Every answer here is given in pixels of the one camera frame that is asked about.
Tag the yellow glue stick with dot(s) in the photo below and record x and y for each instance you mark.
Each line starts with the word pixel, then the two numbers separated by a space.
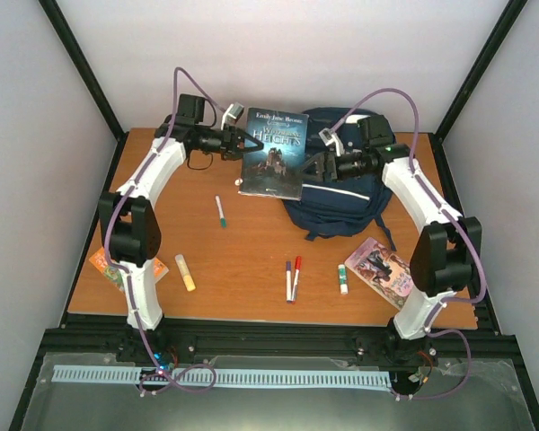
pixel 185 273

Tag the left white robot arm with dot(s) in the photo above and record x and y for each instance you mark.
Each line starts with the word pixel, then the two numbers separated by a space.
pixel 131 236

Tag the clear acrylic front plate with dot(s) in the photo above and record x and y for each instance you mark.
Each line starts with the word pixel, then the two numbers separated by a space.
pixel 481 395

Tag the light blue cable duct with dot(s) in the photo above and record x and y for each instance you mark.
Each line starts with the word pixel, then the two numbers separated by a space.
pixel 225 378

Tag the navy blue backpack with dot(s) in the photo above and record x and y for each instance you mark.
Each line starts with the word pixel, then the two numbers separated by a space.
pixel 338 208

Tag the pink illustrated paperback book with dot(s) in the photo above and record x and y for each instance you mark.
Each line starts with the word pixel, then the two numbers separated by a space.
pixel 382 270

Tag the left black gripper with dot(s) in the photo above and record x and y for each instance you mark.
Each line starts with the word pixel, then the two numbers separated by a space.
pixel 232 139

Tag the black aluminium frame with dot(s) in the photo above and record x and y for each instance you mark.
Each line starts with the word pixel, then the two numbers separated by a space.
pixel 96 333

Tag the orange Treehouse paperback book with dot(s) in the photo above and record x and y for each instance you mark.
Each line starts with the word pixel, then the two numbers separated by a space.
pixel 99 262

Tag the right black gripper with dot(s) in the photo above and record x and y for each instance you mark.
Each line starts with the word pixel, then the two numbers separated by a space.
pixel 321 161

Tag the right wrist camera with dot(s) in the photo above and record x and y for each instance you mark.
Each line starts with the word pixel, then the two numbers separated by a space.
pixel 332 141

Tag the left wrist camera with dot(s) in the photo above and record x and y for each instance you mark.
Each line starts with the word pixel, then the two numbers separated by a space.
pixel 232 115

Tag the green capped marker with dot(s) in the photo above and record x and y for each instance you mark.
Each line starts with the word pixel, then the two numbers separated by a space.
pixel 221 212

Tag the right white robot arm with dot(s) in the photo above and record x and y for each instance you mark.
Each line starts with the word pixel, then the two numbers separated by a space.
pixel 446 258

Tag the dark blue Wuthering Heights book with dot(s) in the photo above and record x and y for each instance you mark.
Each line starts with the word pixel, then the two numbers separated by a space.
pixel 273 172

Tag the green white glue stick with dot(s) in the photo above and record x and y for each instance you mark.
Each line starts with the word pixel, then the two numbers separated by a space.
pixel 343 279

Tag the purple capped marker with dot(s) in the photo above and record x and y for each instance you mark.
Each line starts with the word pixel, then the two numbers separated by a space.
pixel 289 284

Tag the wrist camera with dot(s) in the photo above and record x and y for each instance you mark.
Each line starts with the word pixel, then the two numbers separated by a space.
pixel 232 115
pixel 332 141

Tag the red capped marker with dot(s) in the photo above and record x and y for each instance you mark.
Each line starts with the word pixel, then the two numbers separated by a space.
pixel 297 269

